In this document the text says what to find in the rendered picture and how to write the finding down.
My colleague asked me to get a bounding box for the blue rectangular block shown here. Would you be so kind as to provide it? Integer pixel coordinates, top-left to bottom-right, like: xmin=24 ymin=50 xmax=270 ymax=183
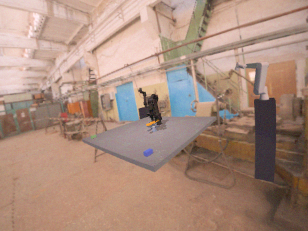
xmin=143 ymin=148 xmax=153 ymax=156

